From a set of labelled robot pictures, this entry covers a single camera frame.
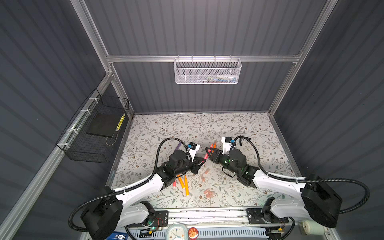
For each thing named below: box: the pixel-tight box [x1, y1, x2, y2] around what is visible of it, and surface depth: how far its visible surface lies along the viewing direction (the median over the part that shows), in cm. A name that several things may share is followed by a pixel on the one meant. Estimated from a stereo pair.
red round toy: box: [188, 227, 199, 240], surface depth 71 cm
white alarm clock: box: [165, 223, 188, 240], surface depth 69 cm
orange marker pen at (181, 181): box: [177, 174, 186, 189], surface depth 86 cm
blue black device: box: [105, 231, 129, 240], surface depth 68 cm
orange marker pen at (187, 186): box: [184, 175, 190, 197], surface depth 84 cm
